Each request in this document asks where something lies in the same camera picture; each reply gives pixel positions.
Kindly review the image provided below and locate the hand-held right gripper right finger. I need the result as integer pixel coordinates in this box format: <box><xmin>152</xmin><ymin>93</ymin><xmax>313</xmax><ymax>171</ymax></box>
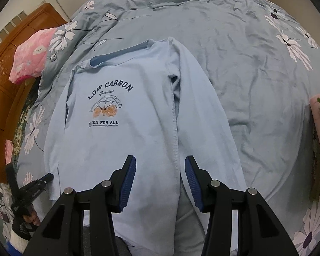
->
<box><xmin>185</xmin><ymin>155</ymin><xmax>300</xmax><ymax>256</ymax></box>

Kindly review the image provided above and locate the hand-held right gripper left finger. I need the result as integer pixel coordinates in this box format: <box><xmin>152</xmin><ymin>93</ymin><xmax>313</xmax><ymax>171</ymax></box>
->
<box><xmin>23</xmin><ymin>155</ymin><xmax>137</xmax><ymax>256</ymax></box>

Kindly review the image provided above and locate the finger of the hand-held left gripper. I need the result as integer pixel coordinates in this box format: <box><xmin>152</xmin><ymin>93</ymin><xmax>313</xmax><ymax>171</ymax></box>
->
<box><xmin>25</xmin><ymin>173</ymin><xmax>54</xmax><ymax>190</ymax></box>
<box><xmin>21</xmin><ymin>183</ymin><xmax>49</xmax><ymax>200</ymax></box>

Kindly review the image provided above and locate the light blue long-sleeve shirt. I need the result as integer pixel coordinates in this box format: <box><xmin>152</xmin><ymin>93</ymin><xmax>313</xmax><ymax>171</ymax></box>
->
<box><xmin>44</xmin><ymin>37</ymin><xmax>247</xmax><ymax>256</ymax></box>

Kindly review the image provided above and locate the person's left hand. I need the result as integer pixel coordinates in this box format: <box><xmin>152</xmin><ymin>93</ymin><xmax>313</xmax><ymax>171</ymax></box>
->
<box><xmin>11</xmin><ymin>207</ymin><xmax>42</xmax><ymax>242</ymax></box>

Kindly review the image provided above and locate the dark floral bedsheet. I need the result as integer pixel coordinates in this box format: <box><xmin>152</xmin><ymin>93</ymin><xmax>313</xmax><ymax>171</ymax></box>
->
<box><xmin>5</xmin><ymin>79</ymin><xmax>52</xmax><ymax>183</ymax></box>

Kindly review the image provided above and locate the wooden headboard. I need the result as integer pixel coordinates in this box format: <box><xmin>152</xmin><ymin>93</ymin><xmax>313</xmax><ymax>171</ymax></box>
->
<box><xmin>0</xmin><ymin>3</ymin><xmax>68</xmax><ymax>183</ymax></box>

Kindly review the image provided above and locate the pink printed pillow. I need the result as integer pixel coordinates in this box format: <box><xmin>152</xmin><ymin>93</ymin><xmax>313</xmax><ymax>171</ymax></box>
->
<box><xmin>9</xmin><ymin>28</ymin><xmax>58</xmax><ymax>85</ymax></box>

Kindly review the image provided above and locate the grey-blue floral duvet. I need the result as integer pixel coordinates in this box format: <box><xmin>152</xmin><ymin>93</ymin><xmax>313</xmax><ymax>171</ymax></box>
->
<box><xmin>15</xmin><ymin>0</ymin><xmax>320</xmax><ymax>256</ymax></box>

